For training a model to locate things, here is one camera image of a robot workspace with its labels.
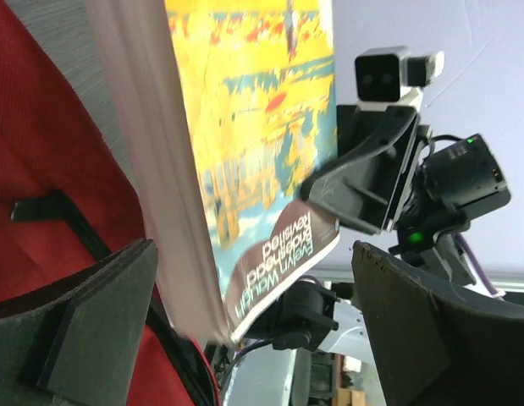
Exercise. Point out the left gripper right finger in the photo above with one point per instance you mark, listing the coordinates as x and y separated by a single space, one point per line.
434 342

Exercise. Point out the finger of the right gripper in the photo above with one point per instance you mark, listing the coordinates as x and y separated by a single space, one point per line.
366 185

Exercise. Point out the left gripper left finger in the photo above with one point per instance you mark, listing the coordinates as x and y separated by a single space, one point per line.
75 341

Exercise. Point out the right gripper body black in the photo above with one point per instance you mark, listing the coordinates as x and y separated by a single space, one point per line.
449 188

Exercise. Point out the red backpack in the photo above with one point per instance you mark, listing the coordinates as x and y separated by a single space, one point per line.
66 205

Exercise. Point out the yellow paperback book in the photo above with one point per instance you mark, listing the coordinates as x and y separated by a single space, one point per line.
225 107

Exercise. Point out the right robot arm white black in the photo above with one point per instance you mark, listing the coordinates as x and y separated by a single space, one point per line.
307 314

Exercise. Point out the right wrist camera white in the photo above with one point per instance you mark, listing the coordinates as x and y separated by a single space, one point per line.
392 76

